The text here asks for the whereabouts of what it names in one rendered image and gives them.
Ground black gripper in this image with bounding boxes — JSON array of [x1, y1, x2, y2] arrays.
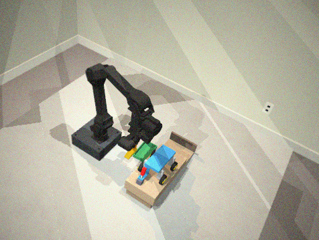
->
[[117, 122, 143, 152]]

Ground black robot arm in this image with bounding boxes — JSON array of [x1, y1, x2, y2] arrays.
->
[[85, 63, 163, 144]]

